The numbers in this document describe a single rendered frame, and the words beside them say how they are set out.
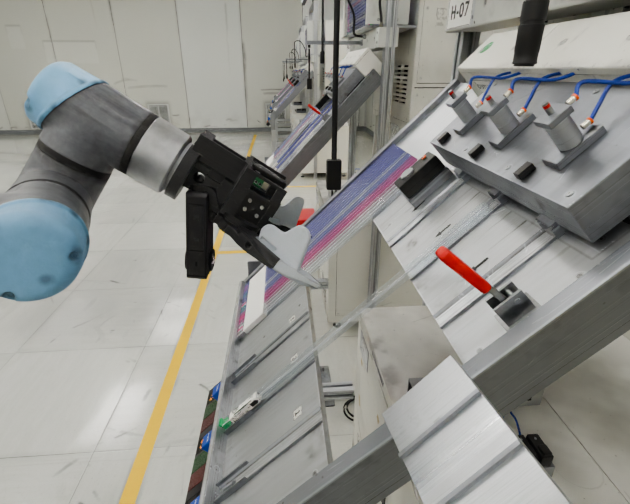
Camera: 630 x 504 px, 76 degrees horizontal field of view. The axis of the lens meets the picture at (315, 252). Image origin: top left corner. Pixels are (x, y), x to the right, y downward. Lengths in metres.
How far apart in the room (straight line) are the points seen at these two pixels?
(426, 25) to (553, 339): 1.53
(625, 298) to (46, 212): 0.46
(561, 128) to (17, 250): 0.45
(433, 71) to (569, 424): 1.34
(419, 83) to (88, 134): 1.49
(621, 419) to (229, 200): 0.85
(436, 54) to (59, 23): 8.76
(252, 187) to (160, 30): 8.92
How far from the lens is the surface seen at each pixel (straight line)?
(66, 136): 0.49
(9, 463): 1.89
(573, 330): 0.41
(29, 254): 0.36
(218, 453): 0.67
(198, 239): 0.50
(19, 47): 10.33
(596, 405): 1.04
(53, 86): 0.49
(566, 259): 0.45
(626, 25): 0.58
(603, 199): 0.42
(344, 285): 1.99
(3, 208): 0.38
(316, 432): 0.52
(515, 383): 0.42
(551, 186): 0.43
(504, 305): 0.40
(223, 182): 0.48
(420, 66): 1.81
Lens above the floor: 1.24
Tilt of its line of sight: 24 degrees down
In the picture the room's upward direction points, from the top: straight up
